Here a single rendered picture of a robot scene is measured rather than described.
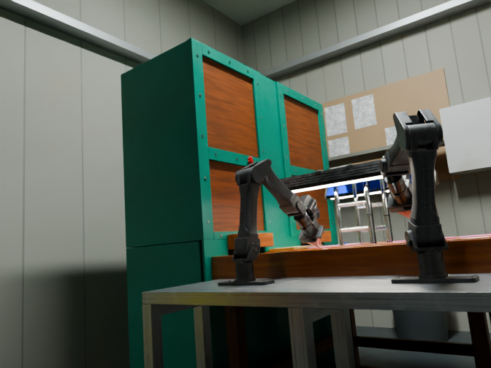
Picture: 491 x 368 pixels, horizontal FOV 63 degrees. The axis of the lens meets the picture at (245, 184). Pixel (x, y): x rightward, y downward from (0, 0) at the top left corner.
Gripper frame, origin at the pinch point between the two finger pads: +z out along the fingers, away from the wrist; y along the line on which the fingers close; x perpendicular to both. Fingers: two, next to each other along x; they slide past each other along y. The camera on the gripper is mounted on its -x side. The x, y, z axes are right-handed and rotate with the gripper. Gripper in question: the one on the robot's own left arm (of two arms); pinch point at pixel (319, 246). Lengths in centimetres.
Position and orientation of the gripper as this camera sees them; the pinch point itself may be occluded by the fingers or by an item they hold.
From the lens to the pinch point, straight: 178.5
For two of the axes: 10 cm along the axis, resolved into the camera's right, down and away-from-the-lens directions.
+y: -7.9, 1.5, 5.9
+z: 5.0, 7.2, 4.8
